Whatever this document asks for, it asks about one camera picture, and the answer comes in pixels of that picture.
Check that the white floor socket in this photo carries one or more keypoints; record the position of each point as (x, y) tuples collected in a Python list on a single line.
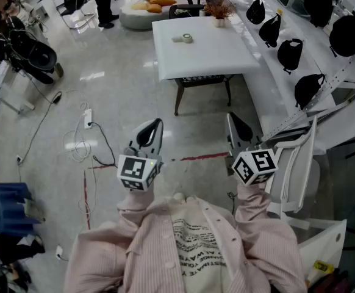
[(19, 159)]

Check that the black metal table base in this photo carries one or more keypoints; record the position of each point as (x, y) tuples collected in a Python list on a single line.
[(202, 79)]

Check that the blue plastic stool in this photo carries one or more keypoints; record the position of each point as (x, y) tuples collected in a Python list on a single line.
[(8, 206)]

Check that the person's right shoe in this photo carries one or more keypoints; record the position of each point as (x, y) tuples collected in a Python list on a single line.
[(192, 199)]

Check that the white metal shelving rack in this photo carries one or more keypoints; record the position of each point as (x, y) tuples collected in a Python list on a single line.
[(244, 34)]

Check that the black power adapter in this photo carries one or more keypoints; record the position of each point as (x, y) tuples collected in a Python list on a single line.
[(57, 98)]

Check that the small cream handheld fan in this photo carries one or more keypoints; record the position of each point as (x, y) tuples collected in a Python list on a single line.
[(183, 38)]

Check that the orange cushion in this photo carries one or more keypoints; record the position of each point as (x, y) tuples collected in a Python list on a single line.
[(154, 8), (160, 0)]

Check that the grey round pouf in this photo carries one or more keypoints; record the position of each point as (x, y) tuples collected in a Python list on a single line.
[(134, 20)]

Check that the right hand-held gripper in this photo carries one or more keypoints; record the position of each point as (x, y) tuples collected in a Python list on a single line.
[(255, 166)]

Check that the black cap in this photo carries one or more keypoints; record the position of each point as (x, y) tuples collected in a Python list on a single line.
[(270, 30), (255, 11), (348, 35), (289, 55), (308, 90), (317, 5)]

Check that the orange potted plant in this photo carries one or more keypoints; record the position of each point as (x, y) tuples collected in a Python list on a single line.
[(218, 11)]

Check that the yellow packet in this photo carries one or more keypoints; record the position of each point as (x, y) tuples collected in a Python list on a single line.
[(322, 266)]

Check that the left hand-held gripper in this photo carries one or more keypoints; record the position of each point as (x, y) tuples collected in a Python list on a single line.
[(134, 169)]

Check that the person's right forearm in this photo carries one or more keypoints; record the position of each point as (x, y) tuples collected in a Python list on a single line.
[(250, 200)]

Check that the yellow cushion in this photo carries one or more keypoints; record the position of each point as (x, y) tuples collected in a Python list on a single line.
[(139, 6)]

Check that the person's torso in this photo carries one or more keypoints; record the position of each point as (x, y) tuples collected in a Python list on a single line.
[(195, 255)]

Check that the person's left shoe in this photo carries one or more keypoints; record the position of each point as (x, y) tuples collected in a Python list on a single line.
[(179, 197)]

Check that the person's shoe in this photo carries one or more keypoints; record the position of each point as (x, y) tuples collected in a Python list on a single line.
[(179, 197), (192, 199)]

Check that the black brimmed hat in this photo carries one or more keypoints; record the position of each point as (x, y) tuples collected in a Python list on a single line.
[(41, 56)]

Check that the person's left forearm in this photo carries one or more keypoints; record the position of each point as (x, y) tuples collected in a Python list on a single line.
[(141, 203)]

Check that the white mesh chair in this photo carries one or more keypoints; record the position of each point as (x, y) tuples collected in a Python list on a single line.
[(308, 151)]

